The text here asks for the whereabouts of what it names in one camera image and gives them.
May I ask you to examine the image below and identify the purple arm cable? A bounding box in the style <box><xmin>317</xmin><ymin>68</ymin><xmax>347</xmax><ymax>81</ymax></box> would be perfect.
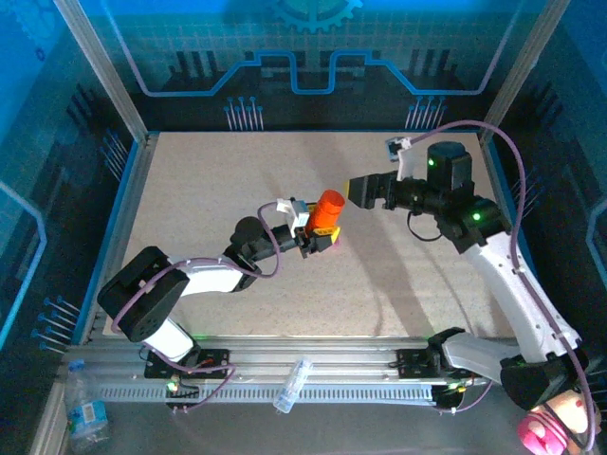
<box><xmin>111</xmin><ymin>201</ymin><xmax>293</xmax><ymax>413</ymax></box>
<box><xmin>407</xmin><ymin>118</ymin><xmax>598</xmax><ymax>451</ymax></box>

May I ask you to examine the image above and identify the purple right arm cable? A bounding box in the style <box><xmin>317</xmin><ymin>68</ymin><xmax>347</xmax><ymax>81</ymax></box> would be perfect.
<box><xmin>407</xmin><ymin>118</ymin><xmax>598</xmax><ymax>451</ymax></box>

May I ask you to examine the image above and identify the grey slotted cable duct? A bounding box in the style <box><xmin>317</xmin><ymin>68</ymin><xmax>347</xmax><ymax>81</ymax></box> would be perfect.
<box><xmin>94</xmin><ymin>381</ymin><xmax>440</xmax><ymax>405</ymax></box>

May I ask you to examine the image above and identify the aluminium frame post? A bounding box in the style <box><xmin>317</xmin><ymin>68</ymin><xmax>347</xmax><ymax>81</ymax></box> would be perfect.
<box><xmin>51</xmin><ymin>0</ymin><xmax>160</xmax><ymax>146</ymax></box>
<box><xmin>478</xmin><ymin>0</ymin><xmax>556</xmax><ymax>146</ymax></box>

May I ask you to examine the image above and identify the clear water bottle blue label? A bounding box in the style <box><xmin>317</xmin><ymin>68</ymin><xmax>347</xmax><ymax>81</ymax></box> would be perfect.
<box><xmin>65</xmin><ymin>358</ymin><xmax>111</xmax><ymax>454</ymax></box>

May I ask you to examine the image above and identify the small clear plastic bottle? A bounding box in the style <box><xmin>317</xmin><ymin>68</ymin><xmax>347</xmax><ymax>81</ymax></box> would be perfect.
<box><xmin>272</xmin><ymin>357</ymin><xmax>314</xmax><ymax>414</ymax></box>

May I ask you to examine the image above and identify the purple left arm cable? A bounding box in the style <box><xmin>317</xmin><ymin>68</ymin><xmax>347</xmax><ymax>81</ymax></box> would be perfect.
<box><xmin>111</xmin><ymin>201</ymin><xmax>293</xmax><ymax>413</ymax></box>

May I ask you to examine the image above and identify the black base controller plate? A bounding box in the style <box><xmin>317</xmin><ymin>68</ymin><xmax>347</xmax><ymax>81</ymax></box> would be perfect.
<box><xmin>433</xmin><ymin>382</ymin><xmax>469</xmax><ymax>413</ymax></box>
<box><xmin>163</xmin><ymin>378</ymin><xmax>201</xmax><ymax>414</ymax></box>

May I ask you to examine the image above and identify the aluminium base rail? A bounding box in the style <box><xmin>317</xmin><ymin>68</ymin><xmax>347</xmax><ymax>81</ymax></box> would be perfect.
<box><xmin>61</xmin><ymin>334</ymin><xmax>523</xmax><ymax>386</ymax></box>

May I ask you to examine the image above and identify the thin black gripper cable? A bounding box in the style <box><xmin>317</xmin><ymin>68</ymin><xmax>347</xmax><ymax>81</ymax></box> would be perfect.
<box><xmin>406</xmin><ymin>210</ymin><xmax>448</xmax><ymax>243</ymax></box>

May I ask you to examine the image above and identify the pink beige plush toy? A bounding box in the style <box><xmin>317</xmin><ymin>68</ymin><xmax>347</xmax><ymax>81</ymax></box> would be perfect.
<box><xmin>516</xmin><ymin>388</ymin><xmax>599</xmax><ymax>455</ymax></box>

